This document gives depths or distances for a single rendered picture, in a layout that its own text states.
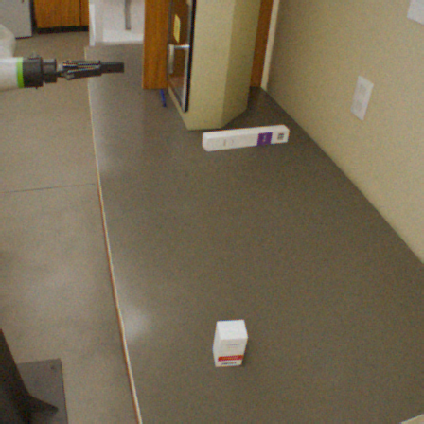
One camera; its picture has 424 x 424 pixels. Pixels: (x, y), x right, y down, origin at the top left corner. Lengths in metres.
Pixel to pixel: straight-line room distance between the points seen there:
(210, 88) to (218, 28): 0.19
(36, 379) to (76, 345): 0.23
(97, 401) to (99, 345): 0.27
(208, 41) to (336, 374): 0.96
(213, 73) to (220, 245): 0.59
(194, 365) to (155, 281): 0.21
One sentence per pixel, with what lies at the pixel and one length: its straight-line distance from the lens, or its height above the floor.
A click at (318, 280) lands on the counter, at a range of 0.94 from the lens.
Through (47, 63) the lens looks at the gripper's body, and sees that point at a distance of 1.32.
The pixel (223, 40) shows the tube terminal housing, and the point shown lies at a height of 1.24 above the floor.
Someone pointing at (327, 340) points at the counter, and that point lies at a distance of 0.84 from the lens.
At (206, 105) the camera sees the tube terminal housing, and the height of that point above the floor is 1.02.
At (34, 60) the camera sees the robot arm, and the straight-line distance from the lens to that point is 1.33.
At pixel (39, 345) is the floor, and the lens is 1.99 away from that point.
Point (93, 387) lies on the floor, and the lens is 1.84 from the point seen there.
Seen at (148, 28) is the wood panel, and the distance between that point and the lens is 1.66.
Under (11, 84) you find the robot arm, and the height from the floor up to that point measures 1.12.
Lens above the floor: 1.58
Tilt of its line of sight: 37 degrees down
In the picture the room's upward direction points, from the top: 6 degrees clockwise
